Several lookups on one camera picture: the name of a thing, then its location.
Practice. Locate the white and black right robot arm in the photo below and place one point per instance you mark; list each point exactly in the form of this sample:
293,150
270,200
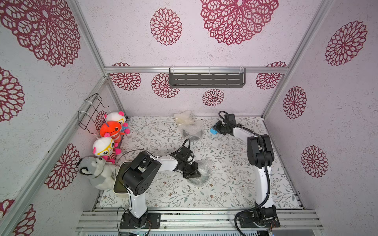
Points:
260,154

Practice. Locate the red monster plush toy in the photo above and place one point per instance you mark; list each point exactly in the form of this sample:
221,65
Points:
114,129

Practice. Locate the black wire wall basket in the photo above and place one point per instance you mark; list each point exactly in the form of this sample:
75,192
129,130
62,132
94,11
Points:
92,118

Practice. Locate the blue floral ceramic plate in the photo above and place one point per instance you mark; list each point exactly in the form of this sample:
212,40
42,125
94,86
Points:
204,177

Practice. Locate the blue tape dispenser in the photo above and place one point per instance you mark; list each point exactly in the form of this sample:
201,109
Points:
213,131

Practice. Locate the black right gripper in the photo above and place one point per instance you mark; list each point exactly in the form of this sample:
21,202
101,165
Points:
220,128

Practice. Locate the grey slotted wall shelf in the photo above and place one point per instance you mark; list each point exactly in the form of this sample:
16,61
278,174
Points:
209,80

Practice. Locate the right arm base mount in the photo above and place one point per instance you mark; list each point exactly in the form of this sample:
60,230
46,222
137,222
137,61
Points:
263,217

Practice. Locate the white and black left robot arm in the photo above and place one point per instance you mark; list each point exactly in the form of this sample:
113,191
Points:
139,175

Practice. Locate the grey plush koala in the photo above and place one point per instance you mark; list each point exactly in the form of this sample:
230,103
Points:
101,174

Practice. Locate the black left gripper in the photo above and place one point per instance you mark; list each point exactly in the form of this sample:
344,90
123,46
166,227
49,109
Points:
194,173

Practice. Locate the cream rectangular tray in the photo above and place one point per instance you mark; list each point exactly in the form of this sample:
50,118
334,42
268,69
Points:
118,189

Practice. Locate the white plush with striped shirt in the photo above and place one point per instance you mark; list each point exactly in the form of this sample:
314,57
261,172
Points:
106,148

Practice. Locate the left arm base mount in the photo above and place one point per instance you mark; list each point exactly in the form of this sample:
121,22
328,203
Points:
149,220

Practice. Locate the white plush with blue dots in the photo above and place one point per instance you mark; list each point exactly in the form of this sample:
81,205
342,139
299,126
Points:
120,118

